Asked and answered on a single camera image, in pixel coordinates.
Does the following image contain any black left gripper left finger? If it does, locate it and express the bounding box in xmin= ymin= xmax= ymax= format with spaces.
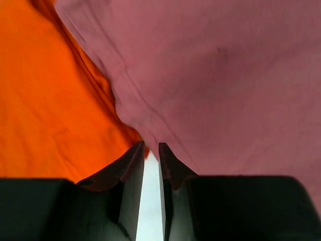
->
xmin=1 ymin=141 xmax=144 ymax=240

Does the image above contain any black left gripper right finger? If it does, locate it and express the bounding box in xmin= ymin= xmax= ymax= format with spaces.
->
xmin=158 ymin=143 xmax=320 ymax=240

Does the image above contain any pink t shirt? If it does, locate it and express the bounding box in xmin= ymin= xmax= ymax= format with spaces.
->
xmin=55 ymin=1 xmax=320 ymax=208

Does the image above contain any orange folded t shirt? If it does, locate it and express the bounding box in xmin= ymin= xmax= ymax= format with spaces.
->
xmin=1 ymin=1 xmax=141 ymax=182

